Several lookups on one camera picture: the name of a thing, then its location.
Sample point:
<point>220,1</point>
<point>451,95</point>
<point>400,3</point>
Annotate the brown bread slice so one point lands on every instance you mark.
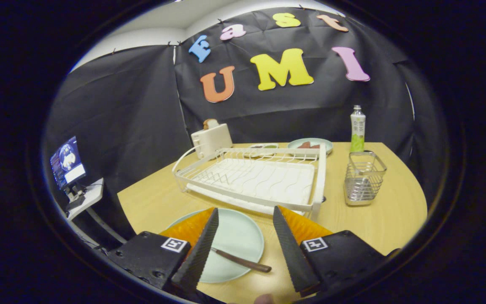
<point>210,123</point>

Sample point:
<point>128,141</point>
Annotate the green and white bottle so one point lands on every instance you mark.
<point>357,126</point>

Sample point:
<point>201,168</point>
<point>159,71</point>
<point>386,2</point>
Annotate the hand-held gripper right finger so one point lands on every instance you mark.
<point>291,253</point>

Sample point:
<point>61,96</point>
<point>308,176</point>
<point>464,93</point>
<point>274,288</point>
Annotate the computer monitor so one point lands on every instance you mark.
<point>68,160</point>

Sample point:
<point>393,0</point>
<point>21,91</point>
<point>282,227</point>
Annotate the white side desk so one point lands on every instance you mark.
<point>93,194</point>

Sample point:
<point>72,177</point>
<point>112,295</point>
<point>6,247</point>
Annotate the white drain tray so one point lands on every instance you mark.
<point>268,181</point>

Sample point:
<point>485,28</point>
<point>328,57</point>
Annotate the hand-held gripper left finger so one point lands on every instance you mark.
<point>198,253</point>

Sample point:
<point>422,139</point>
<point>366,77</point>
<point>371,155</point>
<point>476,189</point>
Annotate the white divided grain tray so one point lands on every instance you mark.
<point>264,146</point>

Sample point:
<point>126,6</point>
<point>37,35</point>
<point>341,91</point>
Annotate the pale green plate with meat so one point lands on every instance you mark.
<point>325,145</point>

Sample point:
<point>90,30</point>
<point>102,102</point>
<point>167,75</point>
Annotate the white toaster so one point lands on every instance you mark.
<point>213,139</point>

